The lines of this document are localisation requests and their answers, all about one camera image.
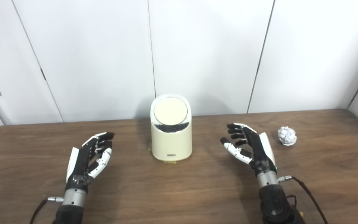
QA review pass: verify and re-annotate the thin wire with yellow connector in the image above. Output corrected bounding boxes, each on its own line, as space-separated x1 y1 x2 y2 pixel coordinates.
286 194 304 218

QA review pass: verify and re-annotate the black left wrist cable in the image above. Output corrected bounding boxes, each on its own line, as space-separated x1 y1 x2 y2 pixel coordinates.
30 197 64 224

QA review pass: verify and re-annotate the cream-colored cylindrical bin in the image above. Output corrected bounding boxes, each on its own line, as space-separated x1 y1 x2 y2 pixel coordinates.
150 94 193 161

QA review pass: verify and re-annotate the white paper ball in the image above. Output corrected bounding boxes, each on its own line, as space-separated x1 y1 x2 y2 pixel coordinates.
278 126 297 146

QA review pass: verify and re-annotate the round cream bin lid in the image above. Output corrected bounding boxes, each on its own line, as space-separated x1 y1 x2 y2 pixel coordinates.
154 98 188 125

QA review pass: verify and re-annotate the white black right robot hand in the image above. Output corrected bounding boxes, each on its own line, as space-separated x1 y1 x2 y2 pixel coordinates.
220 123 278 180

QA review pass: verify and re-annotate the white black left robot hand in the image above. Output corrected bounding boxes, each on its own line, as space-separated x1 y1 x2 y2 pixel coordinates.
66 132 115 189

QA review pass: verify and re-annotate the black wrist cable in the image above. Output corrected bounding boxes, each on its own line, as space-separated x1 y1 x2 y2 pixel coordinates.
278 175 328 224
30 197 64 224

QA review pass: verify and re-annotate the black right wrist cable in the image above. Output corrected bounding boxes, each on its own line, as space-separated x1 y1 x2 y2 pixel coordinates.
278 175 328 224

